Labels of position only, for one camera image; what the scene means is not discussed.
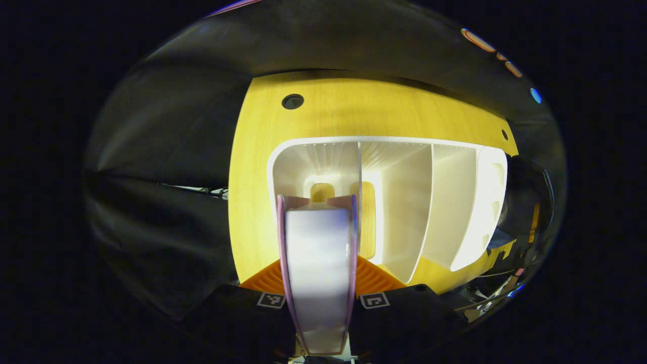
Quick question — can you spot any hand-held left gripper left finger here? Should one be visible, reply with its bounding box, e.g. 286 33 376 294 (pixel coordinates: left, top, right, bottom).
192 258 300 364

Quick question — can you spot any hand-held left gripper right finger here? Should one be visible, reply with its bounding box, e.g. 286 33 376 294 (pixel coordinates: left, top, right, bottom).
349 255 468 364

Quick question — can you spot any white bookshelf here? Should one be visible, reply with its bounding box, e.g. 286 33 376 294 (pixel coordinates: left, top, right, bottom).
266 135 509 285

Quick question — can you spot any purple cover book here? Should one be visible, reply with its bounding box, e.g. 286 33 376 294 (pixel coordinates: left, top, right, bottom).
276 194 360 357

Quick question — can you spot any black backdrop cloth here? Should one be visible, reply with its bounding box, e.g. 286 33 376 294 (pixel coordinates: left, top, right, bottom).
83 0 567 324

